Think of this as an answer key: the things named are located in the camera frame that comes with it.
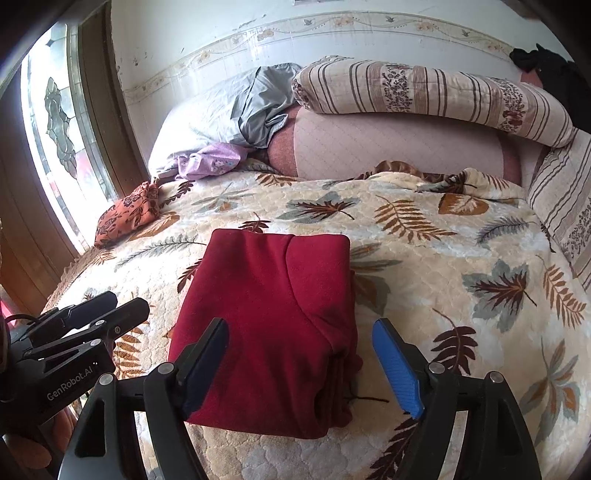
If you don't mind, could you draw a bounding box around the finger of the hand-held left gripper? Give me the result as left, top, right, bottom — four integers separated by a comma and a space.
25, 291, 118, 342
32, 298, 151, 365

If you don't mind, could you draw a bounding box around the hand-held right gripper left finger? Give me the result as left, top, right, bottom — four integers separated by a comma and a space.
58, 317, 230, 480

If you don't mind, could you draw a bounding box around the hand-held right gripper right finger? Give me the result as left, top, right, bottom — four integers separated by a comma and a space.
372, 318, 543, 480

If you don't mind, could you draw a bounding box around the red fleece sweater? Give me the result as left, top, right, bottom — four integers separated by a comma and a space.
168, 228, 361, 439

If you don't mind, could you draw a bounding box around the person's left hand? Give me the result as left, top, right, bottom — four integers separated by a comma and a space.
0, 431, 52, 472

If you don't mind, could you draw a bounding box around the orange floral cloth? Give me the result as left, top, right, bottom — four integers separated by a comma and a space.
95, 181, 161, 249

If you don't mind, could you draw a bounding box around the leaf print plush blanket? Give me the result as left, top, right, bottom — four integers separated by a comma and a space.
41, 159, 591, 480

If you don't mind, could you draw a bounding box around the purple floral cloth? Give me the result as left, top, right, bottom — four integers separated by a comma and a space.
174, 142, 247, 182

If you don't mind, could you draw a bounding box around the patterned glass window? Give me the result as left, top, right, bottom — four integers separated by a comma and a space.
18, 23, 121, 254

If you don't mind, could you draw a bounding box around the white pillow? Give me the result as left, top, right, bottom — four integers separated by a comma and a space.
148, 76, 259, 178

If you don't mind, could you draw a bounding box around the pink quilted bolster pillow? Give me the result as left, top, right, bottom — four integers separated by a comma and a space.
265, 106, 522, 181

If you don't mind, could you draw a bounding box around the striped floral pillow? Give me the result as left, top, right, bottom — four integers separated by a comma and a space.
526, 127, 591, 280
292, 55, 578, 148

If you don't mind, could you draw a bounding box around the grey cloth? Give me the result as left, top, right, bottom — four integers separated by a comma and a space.
229, 62, 303, 148

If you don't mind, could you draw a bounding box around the striped floral pillow on top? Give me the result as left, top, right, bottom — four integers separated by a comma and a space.
292, 55, 578, 148

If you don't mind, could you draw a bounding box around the black clothing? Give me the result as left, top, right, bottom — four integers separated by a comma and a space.
509, 44, 591, 139

